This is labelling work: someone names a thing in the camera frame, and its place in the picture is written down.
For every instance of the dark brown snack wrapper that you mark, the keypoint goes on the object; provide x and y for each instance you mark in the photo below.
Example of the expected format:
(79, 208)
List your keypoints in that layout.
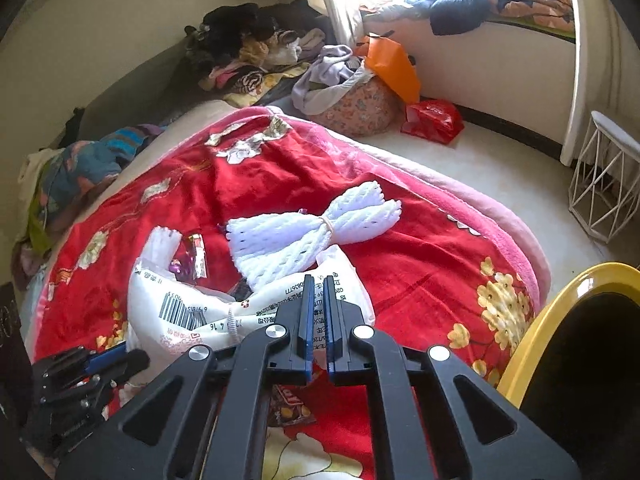
(292, 407)

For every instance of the lavender garment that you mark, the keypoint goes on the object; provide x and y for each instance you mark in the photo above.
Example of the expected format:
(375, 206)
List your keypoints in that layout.
(325, 72)

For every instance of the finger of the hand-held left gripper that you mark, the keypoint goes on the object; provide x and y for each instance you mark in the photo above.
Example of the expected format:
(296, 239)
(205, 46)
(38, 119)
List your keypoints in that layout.
(127, 362)
(105, 357)

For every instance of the pile of dark clothes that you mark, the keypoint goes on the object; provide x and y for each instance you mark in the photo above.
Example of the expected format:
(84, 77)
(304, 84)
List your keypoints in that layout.
(240, 35)

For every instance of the white printed plastic bag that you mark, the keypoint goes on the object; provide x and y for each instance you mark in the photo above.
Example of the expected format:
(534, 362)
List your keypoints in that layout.
(165, 320)

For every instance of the white foam net bundle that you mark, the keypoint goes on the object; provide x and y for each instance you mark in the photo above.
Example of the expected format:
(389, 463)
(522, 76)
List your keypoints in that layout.
(300, 237)

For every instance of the red snack wrapper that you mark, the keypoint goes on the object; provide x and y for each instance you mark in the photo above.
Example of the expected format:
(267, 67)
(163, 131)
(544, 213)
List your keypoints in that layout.
(196, 255)

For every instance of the purple snack wrapper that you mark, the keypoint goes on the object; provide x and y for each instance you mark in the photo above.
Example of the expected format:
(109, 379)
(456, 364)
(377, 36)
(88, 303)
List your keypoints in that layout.
(178, 267)

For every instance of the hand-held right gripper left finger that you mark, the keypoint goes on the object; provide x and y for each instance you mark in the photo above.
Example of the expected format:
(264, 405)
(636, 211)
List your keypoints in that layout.
(308, 325)

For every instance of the dark cabinet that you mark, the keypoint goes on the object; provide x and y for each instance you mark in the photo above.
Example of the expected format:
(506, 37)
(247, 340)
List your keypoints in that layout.
(12, 340)

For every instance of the red plastic bag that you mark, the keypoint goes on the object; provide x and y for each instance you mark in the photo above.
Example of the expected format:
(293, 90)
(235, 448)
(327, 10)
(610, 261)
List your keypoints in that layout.
(432, 120)

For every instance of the floral fabric bag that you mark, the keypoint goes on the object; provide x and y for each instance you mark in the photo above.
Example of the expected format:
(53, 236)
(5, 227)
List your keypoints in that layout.
(360, 107)

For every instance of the white curtain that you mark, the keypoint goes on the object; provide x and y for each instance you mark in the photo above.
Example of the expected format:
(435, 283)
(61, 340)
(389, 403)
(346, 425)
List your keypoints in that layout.
(585, 60)
(342, 0)

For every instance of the red floral blanket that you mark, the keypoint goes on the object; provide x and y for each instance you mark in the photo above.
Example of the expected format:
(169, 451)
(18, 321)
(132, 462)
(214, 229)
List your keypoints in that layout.
(425, 270)

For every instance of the blue patterned garment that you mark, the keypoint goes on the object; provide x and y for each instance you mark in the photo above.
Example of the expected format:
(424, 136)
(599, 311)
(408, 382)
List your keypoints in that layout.
(85, 170)

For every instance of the orange floral quilt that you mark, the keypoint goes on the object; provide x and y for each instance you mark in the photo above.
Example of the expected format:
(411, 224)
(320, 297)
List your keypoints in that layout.
(535, 2)

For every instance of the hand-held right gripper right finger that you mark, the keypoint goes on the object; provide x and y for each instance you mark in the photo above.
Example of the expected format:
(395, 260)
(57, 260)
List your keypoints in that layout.
(330, 325)

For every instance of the beige bed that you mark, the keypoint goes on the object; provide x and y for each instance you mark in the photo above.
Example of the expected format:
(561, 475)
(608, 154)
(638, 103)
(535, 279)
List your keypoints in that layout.
(200, 115)

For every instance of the orange bag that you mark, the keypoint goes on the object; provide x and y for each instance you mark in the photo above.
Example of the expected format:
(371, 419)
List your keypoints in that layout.
(392, 67)

